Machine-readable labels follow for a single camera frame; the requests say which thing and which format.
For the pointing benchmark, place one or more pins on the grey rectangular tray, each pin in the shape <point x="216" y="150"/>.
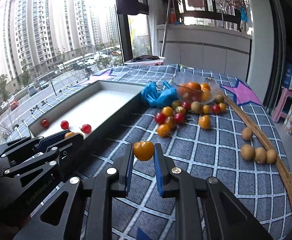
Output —
<point x="98" y="105"/>

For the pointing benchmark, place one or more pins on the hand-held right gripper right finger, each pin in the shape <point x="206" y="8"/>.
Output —
<point x="159" y="170"/>

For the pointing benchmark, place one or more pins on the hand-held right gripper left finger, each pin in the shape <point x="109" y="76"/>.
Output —
<point x="128" y="170"/>

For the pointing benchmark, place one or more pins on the clear glass bowl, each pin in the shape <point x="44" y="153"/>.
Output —
<point x="214" y="86"/>

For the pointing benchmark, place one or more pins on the cluster of small tomatoes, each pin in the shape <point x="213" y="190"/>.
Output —
<point x="204" y="121"/>

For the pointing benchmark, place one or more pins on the checkered blue blanket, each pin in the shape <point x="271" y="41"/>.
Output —
<point x="211" y="175"/>

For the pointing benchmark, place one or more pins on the blue plastic bag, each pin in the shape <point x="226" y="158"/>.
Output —
<point x="161" y="96"/>

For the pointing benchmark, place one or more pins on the blue and white shopping bag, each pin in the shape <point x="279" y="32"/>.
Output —
<point x="290" y="76"/>

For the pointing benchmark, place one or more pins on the long wooden slat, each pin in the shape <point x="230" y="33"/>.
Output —
<point x="290" y="185"/>

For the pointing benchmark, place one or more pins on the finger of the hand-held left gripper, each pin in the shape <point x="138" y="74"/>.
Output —
<point x="70" y="145"/>
<point x="53" y="137"/>

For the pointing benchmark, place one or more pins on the metal mop pole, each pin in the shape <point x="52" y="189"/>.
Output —
<point x="165" y="30"/>

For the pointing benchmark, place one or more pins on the red cherry tomato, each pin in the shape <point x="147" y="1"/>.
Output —
<point x="64" y="124"/>
<point x="86" y="128"/>
<point x="45" y="123"/>

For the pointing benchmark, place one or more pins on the orange mandarin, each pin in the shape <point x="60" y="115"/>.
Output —
<point x="205" y="87"/>
<point x="206" y="96"/>
<point x="193" y="85"/>

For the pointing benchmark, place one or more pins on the yellow cherry tomato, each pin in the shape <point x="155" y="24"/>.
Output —
<point x="143" y="150"/>
<point x="70" y="134"/>

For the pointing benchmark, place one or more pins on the black bag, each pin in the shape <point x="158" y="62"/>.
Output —
<point x="146" y="59"/>

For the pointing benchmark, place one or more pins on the orange bottle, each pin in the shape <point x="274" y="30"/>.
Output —
<point x="173" y="16"/>

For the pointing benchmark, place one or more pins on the pink plastic stool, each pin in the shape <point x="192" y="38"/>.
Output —
<point x="282" y="105"/>

